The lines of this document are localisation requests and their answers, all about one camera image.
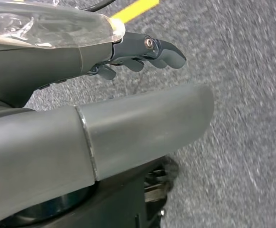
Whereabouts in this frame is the yellow floor tape square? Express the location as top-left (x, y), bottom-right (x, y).
top-left (110, 0), bottom-right (160, 25)

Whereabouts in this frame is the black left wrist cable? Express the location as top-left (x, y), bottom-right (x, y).
top-left (82, 0), bottom-right (117, 12)

